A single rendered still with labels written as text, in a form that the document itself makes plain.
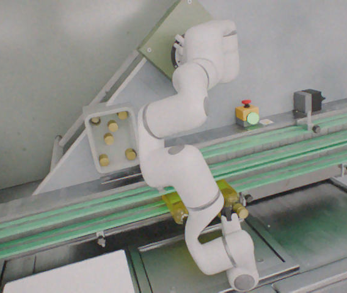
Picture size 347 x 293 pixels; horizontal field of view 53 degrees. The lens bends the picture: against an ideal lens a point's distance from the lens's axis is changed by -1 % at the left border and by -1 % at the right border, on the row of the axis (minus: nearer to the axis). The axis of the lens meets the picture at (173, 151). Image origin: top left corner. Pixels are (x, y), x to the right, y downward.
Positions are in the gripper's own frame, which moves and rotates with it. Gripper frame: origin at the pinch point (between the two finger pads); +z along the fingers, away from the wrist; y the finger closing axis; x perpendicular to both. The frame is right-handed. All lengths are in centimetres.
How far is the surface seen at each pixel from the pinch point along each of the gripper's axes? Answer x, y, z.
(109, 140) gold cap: 36.5, 22.4, 25.7
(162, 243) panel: 22.3, -12.6, 8.1
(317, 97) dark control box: -47, 21, 46
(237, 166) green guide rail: -8.4, 6.0, 23.0
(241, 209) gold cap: -5.1, 1.2, 1.3
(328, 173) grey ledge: -51, -13, 42
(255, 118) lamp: -19.2, 18.7, 36.4
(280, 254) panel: -14.9, -12.2, -6.3
